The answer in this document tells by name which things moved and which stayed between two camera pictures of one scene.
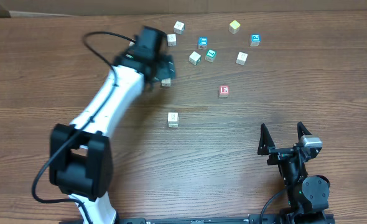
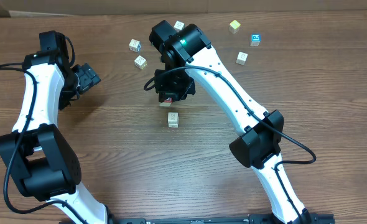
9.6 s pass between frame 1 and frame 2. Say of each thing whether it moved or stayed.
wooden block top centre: stayed
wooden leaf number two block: stayed
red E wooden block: moved
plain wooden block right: stayed
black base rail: stayed
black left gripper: moved
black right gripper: moved
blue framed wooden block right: stayed
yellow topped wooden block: stayed
